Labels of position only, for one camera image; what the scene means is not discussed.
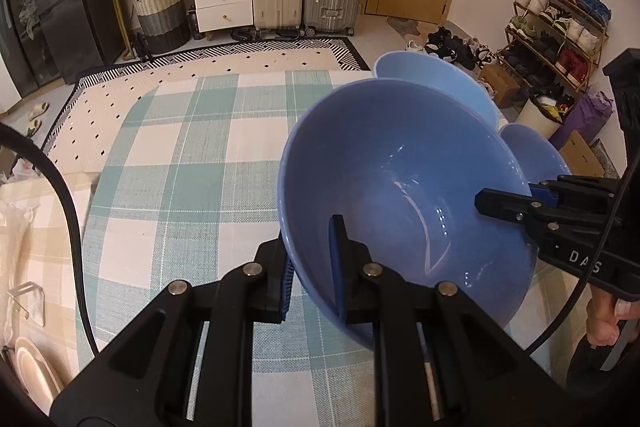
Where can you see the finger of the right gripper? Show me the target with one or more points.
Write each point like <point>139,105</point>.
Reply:
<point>575,186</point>
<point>505,206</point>

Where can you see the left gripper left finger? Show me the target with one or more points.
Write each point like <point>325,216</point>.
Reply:
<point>272,296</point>

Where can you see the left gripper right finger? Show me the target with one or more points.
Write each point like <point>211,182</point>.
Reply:
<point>353,298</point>

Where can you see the large blue bowl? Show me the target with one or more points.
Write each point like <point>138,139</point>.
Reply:
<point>402,163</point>

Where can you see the stacked cream plates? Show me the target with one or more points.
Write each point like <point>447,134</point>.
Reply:
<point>36,374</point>

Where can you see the person's right hand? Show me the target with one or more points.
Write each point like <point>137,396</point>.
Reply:
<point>604,312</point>

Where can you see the right blue bowl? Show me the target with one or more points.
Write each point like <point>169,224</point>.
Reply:
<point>536,156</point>

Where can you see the cardboard box with cat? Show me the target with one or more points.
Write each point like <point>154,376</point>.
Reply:
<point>580,158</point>

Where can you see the white trash bin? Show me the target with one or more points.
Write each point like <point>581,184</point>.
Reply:
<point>539,117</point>

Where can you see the purple bag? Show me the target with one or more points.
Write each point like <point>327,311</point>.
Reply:
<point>587,117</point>

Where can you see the small brown cardboard box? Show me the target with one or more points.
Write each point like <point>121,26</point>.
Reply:
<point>499,79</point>

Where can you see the teal plaid tablecloth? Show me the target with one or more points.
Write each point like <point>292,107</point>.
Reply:
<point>190,190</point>

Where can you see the rear blue bowl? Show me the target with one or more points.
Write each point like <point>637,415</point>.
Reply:
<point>433,72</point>

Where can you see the shoe rack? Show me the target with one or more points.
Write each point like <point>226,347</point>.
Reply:
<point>556,41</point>

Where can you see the dotted floor rug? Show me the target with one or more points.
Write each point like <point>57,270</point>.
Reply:
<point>90,119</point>

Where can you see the woven laundry basket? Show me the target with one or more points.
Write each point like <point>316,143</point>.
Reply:
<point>164,24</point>

